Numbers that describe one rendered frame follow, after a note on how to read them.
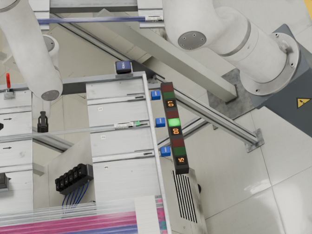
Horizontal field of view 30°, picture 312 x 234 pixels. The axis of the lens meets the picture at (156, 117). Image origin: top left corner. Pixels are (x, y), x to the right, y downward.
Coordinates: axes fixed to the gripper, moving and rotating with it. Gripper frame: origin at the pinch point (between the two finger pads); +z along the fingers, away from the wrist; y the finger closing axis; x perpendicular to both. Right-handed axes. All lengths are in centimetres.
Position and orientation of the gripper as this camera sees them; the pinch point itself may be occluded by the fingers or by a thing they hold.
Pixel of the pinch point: (42, 117)
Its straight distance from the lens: 177.7
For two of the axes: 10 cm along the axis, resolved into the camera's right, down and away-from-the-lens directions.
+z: -1.6, 5.9, 7.9
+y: 1.4, 8.1, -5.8
